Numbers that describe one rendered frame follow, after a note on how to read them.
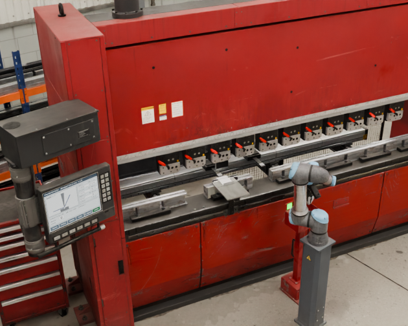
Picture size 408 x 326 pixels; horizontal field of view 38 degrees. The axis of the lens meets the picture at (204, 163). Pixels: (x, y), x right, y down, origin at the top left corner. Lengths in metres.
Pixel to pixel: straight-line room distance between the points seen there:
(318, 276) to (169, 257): 1.09
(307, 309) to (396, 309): 0.79
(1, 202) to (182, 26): 1.84
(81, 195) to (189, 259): 1.36
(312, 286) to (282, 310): 0.51
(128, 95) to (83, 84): 0.43
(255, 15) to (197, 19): 0.42
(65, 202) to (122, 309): 1.29
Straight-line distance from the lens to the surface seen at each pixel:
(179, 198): 4.33
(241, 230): 4.58
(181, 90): 3.93
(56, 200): 3.37
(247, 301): 4.84
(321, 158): 4.83
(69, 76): 3.45
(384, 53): 4.78
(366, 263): 5.35
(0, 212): 4.37
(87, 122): 3.31
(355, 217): 5.21
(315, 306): 4.48
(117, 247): 4.08
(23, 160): 3.21
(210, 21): 3.86
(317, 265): 4.23
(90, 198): 3.49
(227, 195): 4.24
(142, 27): 3.69
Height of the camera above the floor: 3.26
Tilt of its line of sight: 29 degrees down
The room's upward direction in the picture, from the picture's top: 1 degrees counter-clockwise
